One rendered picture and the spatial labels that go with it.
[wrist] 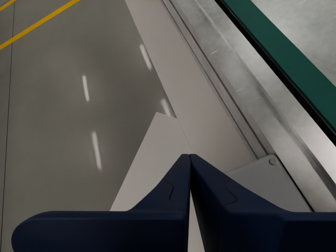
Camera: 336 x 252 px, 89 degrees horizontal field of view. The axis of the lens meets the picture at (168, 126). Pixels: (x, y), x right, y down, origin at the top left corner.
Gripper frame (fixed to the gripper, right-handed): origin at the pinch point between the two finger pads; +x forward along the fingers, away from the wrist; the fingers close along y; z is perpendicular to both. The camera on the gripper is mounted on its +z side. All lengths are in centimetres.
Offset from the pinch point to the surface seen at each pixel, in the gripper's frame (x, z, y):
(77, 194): 100, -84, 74
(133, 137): 116, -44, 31
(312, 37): 20.7, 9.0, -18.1
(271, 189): 7.5, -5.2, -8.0
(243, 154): 18.2, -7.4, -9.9
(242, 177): 8.6, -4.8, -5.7
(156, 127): 24.7, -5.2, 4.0
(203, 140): 21.0, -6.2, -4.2
